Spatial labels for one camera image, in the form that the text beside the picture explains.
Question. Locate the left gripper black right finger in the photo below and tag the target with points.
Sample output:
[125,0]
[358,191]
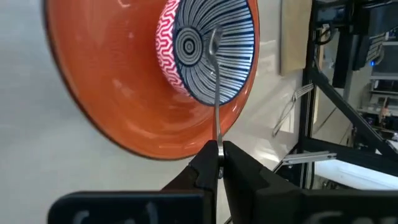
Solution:
[245,183]

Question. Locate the beige folded cloth napkin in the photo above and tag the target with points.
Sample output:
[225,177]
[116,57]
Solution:
[295,37]

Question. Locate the silver metal fork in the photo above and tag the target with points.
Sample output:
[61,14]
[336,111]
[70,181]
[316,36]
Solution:
[290,105]

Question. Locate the blue striped patterned bowl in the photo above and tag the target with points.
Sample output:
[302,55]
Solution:
[211,62]

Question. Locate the silver metal spoon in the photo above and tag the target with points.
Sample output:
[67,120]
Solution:
[216,93]

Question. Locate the silver metal bracket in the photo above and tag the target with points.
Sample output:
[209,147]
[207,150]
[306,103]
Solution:
[311,157]

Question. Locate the black aluminium rig frame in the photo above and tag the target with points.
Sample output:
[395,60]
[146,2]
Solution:
[306,124]

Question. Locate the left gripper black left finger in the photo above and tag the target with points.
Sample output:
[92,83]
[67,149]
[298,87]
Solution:
[199,177]

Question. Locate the orange ceramic plate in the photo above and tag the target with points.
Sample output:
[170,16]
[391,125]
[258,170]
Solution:
[109,77]

